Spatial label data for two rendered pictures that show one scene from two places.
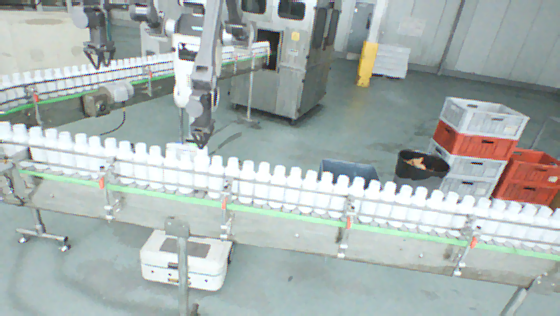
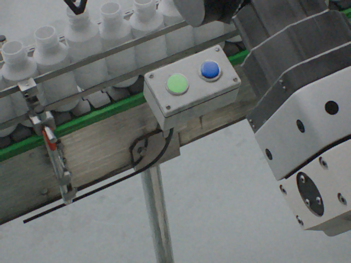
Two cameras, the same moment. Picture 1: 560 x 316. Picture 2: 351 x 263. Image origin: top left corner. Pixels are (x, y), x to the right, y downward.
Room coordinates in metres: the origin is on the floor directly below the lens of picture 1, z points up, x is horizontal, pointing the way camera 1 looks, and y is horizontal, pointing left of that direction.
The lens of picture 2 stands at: (2.01, 0.06, 1.93)
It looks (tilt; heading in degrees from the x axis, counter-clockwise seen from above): 47 degrees down; 157
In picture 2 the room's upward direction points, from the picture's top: 7 degrees counter-clockwise
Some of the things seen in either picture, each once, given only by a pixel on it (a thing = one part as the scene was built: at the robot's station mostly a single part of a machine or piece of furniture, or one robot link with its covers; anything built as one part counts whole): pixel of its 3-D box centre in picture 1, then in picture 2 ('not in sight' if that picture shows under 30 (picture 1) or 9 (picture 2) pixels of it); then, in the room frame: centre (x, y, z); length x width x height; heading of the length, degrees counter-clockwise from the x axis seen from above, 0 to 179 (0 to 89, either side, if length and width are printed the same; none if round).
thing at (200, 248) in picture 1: (195, 230); not in sight; (1.68, 0.54, 0.24); 0.68 x 0.53 x 0.41; 179
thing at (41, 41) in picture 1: (47, 61); not in sight; (4.13, 3.38, 0.59); 1.10 x 0.62 x 1.18; 161
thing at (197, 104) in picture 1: (200, 94); not in sight; (1.00, 0.31, 1.41); 0.12 x 0.09 x 0.12; 0
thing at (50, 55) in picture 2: (216, 176); (55, 68); (1.04, 0.25, 1.08); 0.06 x 0.06 x 0.17
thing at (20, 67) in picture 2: (232, 178); (23, 83); (1.04, 0.19, 1.08); 0.06 x 0.06 x 0.17
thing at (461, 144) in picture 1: (473, 139); not in sight; (2.96, -1.79, 0.78); 0.61 x 0.41 x 0.22; 96
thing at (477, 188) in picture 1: (455, 178); not in sight; (2.96, -1.78, 0.33); 0.61 x 0.41 x 0.22; 95
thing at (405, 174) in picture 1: (412, 190); not in sight; (2.58, -1.22, 0.32); 0.45 x 0.45 x 0.64
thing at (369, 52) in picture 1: (366, 64); not in sight; (8.61, -1.72, 0.55); 0.40 x 0.40 x 1.10; 89
